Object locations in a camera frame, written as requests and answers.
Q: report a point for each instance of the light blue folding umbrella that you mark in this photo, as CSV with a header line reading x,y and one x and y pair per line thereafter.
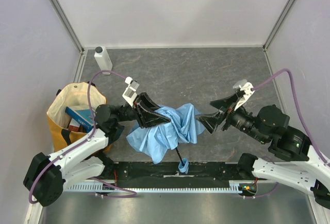
x,y
156,141

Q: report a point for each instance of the white plastic bottle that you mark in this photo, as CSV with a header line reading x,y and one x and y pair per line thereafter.
x,y
103,60

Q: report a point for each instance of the left aluminium corner post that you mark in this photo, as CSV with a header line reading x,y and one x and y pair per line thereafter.
x,y
67,25

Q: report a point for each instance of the aluminium corner post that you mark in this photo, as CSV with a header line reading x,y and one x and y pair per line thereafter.
x,y
278,24
67,25

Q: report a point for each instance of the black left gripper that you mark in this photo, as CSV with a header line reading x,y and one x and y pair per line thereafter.
x,y
137,111

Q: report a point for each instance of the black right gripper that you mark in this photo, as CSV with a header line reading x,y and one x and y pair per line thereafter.
x,y
227,115

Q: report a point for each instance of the red box in bag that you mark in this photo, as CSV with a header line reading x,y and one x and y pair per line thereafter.
x,y
76,126

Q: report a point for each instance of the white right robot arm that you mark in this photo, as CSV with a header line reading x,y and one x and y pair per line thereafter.
x,y
271,126

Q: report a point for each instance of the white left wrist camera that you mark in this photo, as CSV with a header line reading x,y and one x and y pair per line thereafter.
x,y
130,94

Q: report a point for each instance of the yellow canvas tote bag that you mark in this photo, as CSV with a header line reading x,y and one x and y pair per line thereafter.
x,y
72,94

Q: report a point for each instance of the blue book in bag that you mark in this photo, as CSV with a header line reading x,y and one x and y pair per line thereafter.
x,y
82,115

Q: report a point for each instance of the slotted cable duct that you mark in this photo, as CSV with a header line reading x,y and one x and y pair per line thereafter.
x,y
94,186

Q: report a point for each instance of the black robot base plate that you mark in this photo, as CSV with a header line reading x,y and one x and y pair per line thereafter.
x,y
131,170

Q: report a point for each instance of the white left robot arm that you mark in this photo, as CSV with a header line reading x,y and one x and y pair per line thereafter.
x,y
49,175

